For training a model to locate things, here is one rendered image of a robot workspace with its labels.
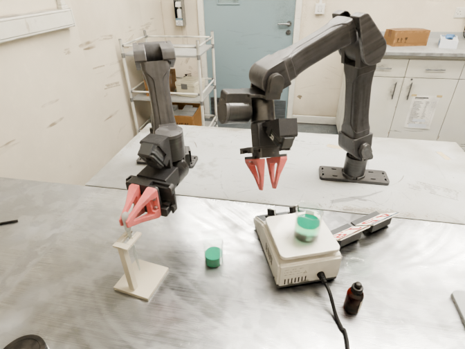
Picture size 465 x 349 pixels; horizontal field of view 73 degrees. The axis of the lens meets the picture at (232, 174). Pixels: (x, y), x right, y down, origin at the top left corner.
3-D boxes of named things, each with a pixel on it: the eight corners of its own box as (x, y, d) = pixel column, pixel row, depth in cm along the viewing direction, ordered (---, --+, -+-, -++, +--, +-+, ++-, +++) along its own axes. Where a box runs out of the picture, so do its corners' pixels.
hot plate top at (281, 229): (263, 219, 68) (263, 216, 68) (316, 212, 70) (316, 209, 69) (281, 261, 58) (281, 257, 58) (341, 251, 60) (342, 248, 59)
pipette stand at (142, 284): (137, 260, 69) (125, 215, 62) (169, 270, 67) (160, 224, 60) (113, 289, 63) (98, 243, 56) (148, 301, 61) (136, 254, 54)
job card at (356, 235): (319, 236, 75) (322, 223, 72) (347, 224, 78) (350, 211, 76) (338, 253, 70) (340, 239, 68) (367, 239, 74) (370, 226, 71)
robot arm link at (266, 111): (252, 125, 68) (250, 93, 67) (241, 129, 73) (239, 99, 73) (280, 124, 70) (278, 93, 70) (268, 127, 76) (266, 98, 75)
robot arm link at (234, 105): (228, 131, 66) (234, 72, 60) (214, 116, 73) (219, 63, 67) (275, 129, 70) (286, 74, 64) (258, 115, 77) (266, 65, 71)
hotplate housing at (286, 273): (252, 224, 79) (253, 199, 74) (302, 217, 81) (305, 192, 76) (279, 300, 60) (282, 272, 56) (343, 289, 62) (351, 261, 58)
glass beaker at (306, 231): (288, 230, 64) (291, 199, 60) (313, 227, 65) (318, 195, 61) (298, 251, 59) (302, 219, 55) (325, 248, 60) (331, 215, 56)
